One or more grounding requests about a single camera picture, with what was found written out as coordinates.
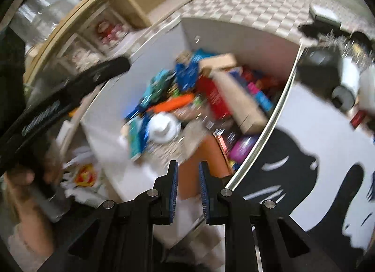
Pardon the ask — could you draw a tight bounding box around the white box with black edges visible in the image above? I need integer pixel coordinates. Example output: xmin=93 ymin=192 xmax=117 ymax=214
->
xmin=309 ymin=4 xmax=342 ymax=26

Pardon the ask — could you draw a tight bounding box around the person's left hand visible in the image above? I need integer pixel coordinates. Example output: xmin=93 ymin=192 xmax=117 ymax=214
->
xmin=1 ymin=155 xmax=66 ymax=202

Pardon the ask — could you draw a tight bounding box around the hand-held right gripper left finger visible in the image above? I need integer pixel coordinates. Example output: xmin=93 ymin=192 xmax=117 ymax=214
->
xmin=38 ymin=160 xmax=180 ymax=272

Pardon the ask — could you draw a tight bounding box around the black pouch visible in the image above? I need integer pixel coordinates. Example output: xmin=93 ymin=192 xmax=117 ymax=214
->
xmin=297 ymin=23 xmax=323 ymax=39

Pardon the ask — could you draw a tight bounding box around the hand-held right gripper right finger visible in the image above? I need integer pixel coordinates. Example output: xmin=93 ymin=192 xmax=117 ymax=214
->
xmin=199 ymin=161 xmax=342 ymax=272

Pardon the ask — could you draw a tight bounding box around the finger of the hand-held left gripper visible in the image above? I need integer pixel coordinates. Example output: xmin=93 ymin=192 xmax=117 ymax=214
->
xmin=69 ymin=56 xmax=131 ymax=92

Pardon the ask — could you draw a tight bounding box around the teal packet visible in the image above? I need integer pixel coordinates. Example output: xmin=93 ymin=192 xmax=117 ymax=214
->
xmin=141 ymin=69 xmax=173 ymax=105

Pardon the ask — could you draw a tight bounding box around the clear bin with white items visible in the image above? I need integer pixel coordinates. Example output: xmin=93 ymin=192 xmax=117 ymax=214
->
xmin=59 ymin=34 xmax=103 ymax=71

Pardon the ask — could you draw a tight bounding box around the orange tube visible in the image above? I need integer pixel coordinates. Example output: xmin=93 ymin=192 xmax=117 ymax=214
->
xmin=146 ymin=94 xmax=195 ymax=113

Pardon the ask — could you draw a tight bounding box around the white cylinder speaker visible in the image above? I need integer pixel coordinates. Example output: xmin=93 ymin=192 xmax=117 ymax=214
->
xmin=331 ymin=55 xmax=362 ymax=111

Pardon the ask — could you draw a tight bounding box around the checkered bedsheet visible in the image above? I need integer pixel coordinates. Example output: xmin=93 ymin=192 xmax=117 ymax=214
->
xmin=146 ymin=0 xmax=375 ymax=64

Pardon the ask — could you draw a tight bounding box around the long cardboard box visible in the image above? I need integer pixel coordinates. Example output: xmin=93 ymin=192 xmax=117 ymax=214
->
xmin=211 ymin=71 xmax=268 ymax=134

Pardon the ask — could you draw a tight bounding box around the silver tiara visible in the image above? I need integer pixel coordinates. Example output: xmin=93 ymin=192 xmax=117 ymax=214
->
xmin=316 ymin=27 xmax=370 ymax=55

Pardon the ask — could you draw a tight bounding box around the blue packet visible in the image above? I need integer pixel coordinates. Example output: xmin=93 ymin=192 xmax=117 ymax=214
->
xmin=175 ymin=61 xmax=201 ymax=91

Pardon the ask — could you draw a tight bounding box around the clear bin with red items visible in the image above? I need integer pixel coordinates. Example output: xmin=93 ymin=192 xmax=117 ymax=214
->
xmin=88 ymin=5 xmax=132 ymax=52

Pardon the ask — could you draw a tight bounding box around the grey cat-print mat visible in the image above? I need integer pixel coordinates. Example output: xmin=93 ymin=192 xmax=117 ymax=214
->
xmin=229 ymin=83 xmax=375 ymax=261

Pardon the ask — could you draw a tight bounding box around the teal carton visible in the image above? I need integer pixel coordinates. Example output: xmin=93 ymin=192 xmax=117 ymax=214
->
xmin=127 ymin=116 xmax=150 ymax=161

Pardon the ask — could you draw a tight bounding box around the red box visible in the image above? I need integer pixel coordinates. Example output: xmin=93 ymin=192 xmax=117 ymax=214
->
xmin=196 ymin=75 xmax=232 ymax=120

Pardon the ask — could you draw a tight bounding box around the orange-brown box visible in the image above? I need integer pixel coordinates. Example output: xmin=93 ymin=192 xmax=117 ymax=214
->
xmin=177 ymin=135 xmax=233 ymax=199

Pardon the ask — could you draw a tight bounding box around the purple packet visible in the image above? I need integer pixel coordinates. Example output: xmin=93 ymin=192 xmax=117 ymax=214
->
xmin=229 ymin=135 xmax=260 ymax=162

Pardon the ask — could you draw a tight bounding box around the white storage container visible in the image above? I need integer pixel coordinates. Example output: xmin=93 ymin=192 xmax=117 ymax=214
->
xmin=80 ymin=15 xmax=305 ymax=246

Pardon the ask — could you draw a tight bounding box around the red lighter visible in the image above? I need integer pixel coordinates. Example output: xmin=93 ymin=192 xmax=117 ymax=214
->
xmin=350 ymin=109 xmax=368 ymax=129

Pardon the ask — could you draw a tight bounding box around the white bag with red print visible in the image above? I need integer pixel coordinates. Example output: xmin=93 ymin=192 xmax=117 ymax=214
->
xmin=63 ymin=146 xmax=109 ymax=199

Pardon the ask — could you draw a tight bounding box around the tan flat box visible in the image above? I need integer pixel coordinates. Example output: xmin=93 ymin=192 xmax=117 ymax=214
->
xmin=199 ymin=53 xmax=238 ymax=70

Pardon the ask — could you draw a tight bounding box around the white round lid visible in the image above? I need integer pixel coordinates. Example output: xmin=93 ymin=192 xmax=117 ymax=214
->
xmin=146 ymin=113 xmax=181 ymax=144

